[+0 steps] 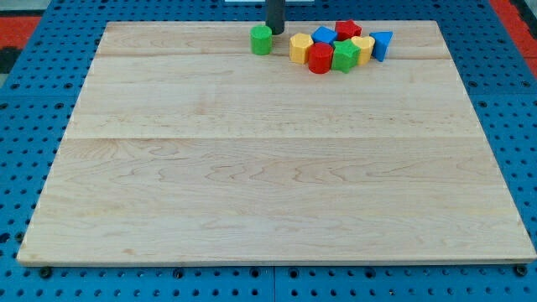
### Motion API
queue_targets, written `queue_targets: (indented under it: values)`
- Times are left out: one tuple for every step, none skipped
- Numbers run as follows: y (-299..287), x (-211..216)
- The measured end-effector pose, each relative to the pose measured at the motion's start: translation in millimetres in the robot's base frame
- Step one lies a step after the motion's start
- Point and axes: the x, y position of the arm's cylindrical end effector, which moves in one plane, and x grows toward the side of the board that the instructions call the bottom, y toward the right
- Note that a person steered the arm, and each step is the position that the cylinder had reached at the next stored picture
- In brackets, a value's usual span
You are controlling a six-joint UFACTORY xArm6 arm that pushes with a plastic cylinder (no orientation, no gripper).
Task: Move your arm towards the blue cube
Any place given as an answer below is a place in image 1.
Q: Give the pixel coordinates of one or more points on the green star block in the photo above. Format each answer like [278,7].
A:
[344,56]

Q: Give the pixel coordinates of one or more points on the blue cube block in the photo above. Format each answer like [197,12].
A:
[324,35]

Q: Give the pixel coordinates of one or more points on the green cylinder block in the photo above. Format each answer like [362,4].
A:
[261,39]

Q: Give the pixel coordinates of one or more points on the red cylinder block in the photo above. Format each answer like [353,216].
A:
[320,57]

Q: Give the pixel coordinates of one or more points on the blue triangle block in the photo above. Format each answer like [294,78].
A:
[382,42]

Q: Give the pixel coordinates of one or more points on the red star block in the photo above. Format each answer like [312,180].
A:
[347,29]

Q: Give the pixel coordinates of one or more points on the yellow hexagon block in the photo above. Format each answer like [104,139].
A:
[299,46]

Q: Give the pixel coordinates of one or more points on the light wooden board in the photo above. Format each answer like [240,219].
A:
[185,149]

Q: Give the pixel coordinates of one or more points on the yellow heart block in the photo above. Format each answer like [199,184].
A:
[365,45]

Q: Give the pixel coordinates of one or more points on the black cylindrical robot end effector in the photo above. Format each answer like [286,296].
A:
[275,15]

